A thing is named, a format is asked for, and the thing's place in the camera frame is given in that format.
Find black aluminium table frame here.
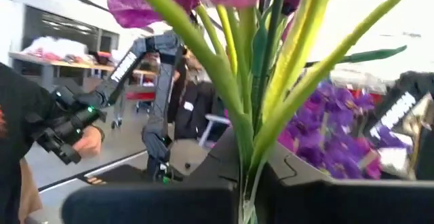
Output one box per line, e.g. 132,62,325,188
37,149,150,194

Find white fluffy pile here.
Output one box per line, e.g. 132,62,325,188
22,35,89,62

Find black leader arm handle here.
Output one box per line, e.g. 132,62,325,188
26,87,108,166

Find red cart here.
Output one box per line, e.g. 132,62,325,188
125,69,160,130

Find person's hand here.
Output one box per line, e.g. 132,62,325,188
72,124,103,160

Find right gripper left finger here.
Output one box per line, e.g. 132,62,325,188
60,128,243,224

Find person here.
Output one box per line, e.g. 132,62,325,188
167,47,231,143
0,62,106,224

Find dark violet artificial flower bunch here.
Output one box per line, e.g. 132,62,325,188
277,80,416,181

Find wooden workbench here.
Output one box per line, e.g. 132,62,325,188
8,50,118,92

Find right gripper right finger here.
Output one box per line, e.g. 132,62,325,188
256,141,434,224

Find magenta artificial flower bunch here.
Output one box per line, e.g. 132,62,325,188
107,0,428,224

